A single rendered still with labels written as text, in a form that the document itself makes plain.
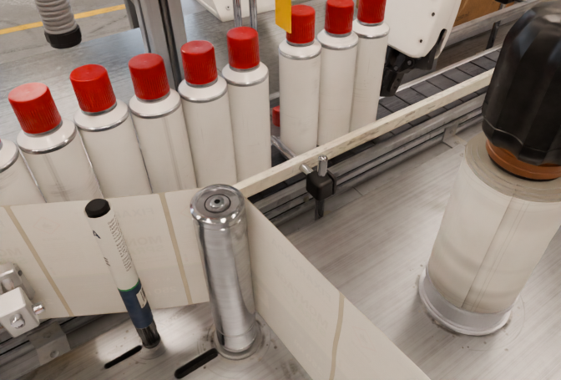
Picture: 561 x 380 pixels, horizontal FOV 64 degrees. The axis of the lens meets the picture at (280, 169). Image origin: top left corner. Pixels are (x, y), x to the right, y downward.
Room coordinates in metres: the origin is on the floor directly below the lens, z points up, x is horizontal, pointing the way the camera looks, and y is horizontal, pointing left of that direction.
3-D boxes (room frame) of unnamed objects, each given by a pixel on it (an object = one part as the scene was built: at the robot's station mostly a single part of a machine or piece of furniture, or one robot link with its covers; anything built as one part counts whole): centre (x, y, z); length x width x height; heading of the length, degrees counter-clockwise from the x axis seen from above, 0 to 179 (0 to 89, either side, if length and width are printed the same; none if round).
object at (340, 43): (0.52, -0.07, 0.98); 0.05 x 0.05 x 0.20
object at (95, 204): (0.22, 0.13, 0.97); 0.02 x 0.02 x 0.19
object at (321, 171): (0.40, -0.05, 0.89); 0.03 x 0.03 x 0.12; 33
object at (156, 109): (0.39, 0.13, 0.98); 0.05 x 0.05 x 0.20
